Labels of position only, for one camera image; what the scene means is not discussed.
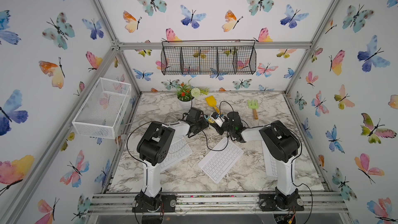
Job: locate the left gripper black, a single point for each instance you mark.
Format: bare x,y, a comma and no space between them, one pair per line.
203,124

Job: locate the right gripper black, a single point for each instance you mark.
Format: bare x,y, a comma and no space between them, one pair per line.
216,126

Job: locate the white power strip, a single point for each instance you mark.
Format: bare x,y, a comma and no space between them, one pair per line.
214,117

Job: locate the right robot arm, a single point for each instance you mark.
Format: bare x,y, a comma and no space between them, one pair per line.
280,146

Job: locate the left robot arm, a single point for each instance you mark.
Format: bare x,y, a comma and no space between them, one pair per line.
153,149

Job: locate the left white keyboard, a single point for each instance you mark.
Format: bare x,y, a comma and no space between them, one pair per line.
178,151

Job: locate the white keyboard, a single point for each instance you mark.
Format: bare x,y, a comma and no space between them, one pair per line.
269,161
178,151
219,161

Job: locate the middle white keyboard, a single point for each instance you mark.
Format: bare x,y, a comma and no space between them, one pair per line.
219,161

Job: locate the right white keyboard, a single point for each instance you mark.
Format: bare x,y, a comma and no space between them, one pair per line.
269,161

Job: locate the potted plant white pot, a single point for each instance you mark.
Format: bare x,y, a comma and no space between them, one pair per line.
186,93

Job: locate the black wire wall basket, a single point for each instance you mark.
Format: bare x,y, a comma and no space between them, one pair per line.
202,57

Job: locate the white mesh wall basket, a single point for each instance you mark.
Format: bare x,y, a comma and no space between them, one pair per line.
101,114

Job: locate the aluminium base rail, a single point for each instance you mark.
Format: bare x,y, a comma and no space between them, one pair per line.
221,203

